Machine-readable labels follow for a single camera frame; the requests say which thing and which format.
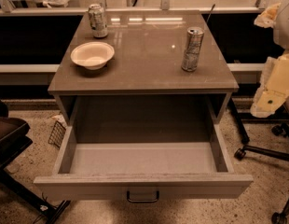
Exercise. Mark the slim redbull can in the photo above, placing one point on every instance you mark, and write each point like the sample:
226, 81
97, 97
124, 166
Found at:
194, 37

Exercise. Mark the thin black antenna rod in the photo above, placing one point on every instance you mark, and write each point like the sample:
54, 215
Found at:
210, 13

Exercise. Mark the short soda can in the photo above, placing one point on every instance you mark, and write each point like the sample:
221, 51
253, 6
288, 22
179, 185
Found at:
97, 20

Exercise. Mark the open grey top drawer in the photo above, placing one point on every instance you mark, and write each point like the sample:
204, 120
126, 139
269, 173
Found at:
142, 144

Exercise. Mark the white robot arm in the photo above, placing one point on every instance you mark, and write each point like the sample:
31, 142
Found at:
281, 27

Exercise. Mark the black drawer handle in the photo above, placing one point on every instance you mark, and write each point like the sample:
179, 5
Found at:
142, 197

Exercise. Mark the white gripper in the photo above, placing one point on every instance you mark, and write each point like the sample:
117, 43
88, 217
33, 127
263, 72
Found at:
284, 27

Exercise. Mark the grey drawer cabinet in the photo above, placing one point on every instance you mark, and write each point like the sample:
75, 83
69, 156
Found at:
149, 46

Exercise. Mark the black chair left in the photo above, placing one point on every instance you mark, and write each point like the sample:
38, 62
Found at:
13, 141

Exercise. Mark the wire mesh basket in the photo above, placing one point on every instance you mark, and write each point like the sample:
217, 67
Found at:
57, 134

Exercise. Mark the white paper bowl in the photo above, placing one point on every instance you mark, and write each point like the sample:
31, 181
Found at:
92, 55

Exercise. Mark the black office chair right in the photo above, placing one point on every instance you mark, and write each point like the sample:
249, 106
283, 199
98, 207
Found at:
261, 149

